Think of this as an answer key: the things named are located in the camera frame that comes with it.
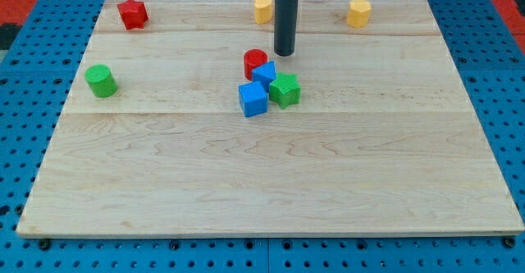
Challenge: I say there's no light wooden board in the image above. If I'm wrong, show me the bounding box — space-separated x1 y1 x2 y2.
17 0 524 239

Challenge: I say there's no blue cube block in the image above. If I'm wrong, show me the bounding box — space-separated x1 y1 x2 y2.
238 81 268 117

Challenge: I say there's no red cylinder block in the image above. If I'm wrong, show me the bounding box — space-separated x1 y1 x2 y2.
243 48 268 80

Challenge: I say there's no green star block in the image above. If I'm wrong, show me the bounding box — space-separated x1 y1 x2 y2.
269 72 301 109

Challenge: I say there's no yellow hexagon block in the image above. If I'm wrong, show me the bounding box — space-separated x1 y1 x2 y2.
346 0 372 28

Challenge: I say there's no red star block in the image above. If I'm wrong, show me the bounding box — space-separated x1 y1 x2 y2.
117 0 148 30

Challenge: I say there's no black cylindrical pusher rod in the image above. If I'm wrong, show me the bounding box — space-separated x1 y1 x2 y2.
274 0 299 57

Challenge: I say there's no green cylinder block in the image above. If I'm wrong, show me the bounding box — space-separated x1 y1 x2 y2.
84 64 118 98

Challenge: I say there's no yellow heart block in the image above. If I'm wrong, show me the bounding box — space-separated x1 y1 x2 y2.
253 0 273 25

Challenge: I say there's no blue triangle block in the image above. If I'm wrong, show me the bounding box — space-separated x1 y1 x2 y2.
252 61 276 93

